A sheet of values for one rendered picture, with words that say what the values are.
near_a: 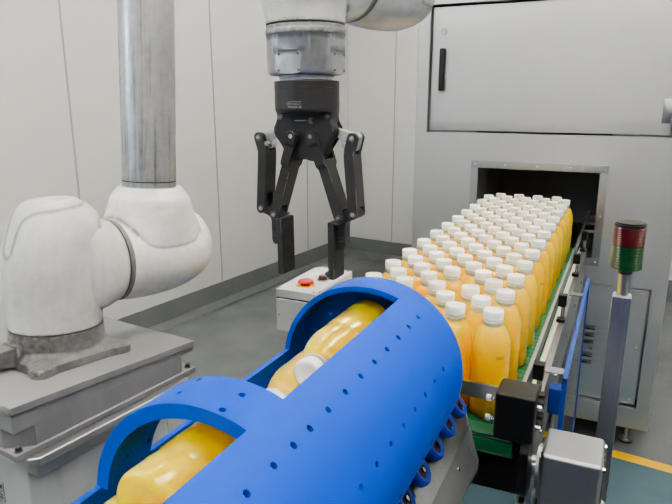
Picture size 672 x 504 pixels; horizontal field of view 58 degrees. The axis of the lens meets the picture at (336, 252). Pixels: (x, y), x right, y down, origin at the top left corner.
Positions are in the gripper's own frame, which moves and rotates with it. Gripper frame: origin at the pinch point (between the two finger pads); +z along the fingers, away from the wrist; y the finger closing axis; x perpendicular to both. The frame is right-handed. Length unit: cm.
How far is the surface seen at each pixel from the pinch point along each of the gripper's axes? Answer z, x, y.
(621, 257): 15, 72, 35
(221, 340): 130, 235, -190
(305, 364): 14.9, -0.9, -0.7
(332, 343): 13.6, 3.9, 0.9
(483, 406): 40, 45, 13
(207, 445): 13.1, -23.9, 1.3
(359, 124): 4, 484, -199
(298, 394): 10.9, -15.3, 6.3
